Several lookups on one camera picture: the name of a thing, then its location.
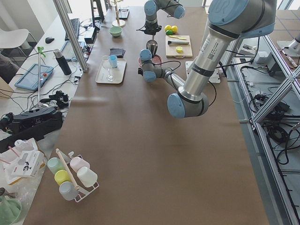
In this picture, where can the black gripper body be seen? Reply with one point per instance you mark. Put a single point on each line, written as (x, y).
(150, 29)

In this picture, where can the stainless steel ice scoop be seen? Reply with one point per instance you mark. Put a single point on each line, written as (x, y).
(152, 45)

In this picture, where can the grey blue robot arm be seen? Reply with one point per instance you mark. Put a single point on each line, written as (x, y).
(227, 21)
(172, 7)

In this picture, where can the light blue plastic cup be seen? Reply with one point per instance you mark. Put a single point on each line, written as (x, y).
(113, 60)

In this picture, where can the pink cup on rack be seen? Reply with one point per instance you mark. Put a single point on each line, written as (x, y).
(77, 163)

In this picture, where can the white cup on rack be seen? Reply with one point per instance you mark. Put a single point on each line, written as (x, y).
(87, 177)

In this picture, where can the green cup on rack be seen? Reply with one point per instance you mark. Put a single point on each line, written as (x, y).
(54, 165)

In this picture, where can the yellow cup on rack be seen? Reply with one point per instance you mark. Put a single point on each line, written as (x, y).
(61, 176)

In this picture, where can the grey cup on rack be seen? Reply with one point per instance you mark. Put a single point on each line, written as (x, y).
(68, 191)

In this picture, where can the lower whole yellow lemon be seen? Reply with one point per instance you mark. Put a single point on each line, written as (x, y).
(168, 27)

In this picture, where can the whole yellow lemon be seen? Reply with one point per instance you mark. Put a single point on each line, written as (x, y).
(174, 28)
(168, 27)

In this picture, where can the green lime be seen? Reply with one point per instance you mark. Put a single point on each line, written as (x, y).
(169, 32)

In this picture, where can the steel muddler black tip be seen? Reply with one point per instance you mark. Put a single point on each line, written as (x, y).
(169, 42)

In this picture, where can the yellow plastic knife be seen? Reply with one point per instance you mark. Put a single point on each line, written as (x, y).
(177, 37)

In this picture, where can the upper whole yellow lemon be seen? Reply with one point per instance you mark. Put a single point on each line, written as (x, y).
(174, 28)

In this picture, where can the bamboo cutting board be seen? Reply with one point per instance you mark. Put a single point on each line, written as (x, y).
(170, 50)

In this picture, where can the pink bowl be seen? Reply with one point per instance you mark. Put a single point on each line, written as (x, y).
(156, 60)

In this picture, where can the wooden mug tree stand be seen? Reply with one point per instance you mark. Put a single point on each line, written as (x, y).
(117, 22)

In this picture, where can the mint green ceramic bowl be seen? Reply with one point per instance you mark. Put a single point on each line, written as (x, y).
(115, 31)

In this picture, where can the halved lemon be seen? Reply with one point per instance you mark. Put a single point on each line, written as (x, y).
(179, 49)

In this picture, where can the clear wine glass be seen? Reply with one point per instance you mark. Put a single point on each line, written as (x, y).
(108, 68)

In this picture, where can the cream rectangular serving tray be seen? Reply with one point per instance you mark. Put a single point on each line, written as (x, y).
(117, 73)

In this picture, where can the black computer keyboard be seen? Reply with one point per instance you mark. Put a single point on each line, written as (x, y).
(75, 23)

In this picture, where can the black water bottle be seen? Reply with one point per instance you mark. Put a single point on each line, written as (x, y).
(63, 64)

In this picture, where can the black computer mouse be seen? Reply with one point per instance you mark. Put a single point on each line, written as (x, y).
(48, 40)

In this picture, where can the grey power adapter box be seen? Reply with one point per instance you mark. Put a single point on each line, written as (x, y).
(266, 59)

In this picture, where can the blue teach pendant tablet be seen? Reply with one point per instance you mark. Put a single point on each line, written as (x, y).
(29, 80)

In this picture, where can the white chair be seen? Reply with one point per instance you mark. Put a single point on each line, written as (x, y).
(14, 40)

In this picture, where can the black equipment case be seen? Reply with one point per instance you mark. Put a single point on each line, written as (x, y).
(31, 124)

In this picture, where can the white product box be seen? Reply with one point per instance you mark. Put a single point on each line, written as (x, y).
(28, 164)

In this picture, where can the black picture frame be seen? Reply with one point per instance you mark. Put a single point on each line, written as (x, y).
(123, 14)

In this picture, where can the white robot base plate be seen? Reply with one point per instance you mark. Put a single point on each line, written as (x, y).
(215, 78)

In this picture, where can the aluminium frame post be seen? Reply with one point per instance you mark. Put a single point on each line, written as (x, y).
(62, 12)

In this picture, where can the white wire cup rack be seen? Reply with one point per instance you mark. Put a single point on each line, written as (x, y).
(85, 191)

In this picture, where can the wooden rack handle rod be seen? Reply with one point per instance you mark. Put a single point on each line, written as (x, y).
(76, 186)

